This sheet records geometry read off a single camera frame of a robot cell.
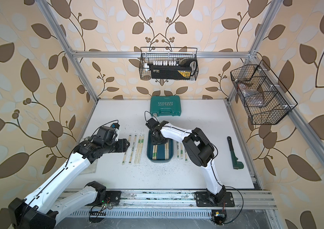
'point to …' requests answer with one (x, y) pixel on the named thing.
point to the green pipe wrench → (237, 165)
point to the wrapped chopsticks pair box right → (167, 150)
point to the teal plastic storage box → (159, 152)
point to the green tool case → (165, 105)
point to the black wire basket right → (267, 101)
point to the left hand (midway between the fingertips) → (125, 143)
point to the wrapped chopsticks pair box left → (155, 152)
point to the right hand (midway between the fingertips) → (157, 141)
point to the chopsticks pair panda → (178, 145)
